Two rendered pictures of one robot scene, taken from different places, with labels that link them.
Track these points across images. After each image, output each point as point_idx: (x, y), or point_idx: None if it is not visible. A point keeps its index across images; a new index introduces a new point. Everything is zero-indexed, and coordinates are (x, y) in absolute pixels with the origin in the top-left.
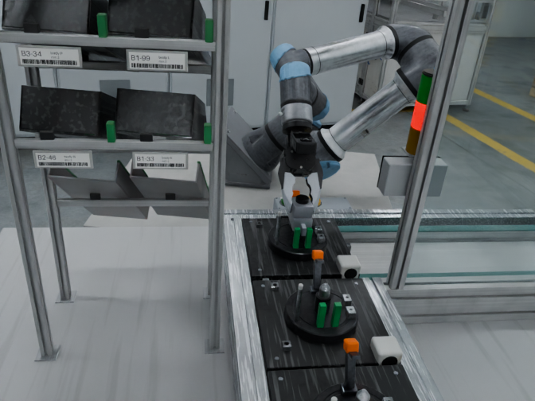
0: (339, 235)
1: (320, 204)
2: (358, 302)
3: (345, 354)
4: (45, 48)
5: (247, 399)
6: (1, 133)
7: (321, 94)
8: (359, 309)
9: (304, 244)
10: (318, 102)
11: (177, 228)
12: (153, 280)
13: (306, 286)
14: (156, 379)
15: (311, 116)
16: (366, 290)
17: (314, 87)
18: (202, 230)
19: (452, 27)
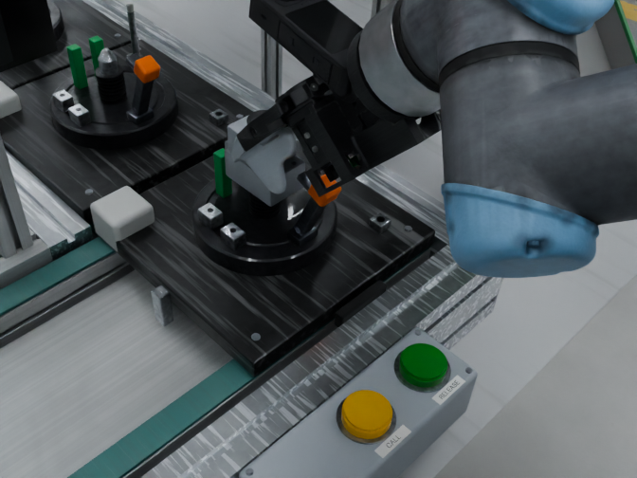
0: (196, 303)
1: (338, 419)
2: (66, 159)
3: (53, 84)
4: None
5: (141, 20)
6: None
7: (464, 114)
8: (61, 150)
9: (234, 195)
10: (441, 110)
11: (604, 290)
12: None
13: (173, 147)
14: (292, 85)
15: (368, 45)
16: (63, 189)
17: (463, 34)
18: (562, 318)
19: None
